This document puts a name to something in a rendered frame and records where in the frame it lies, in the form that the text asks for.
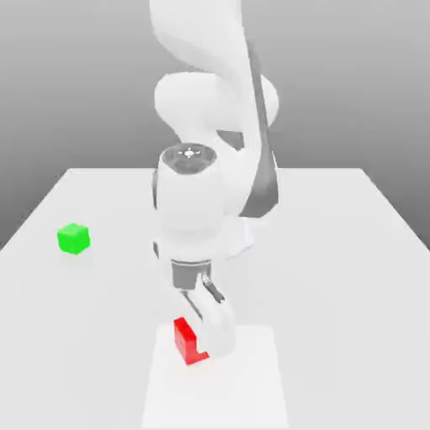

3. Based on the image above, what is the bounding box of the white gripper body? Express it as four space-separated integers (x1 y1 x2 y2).
178 289 238 359

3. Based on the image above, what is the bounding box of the small red cube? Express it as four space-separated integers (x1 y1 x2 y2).
173 316 210 366

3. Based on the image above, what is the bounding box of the small green cube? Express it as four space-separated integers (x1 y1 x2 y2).
56 222 92 255

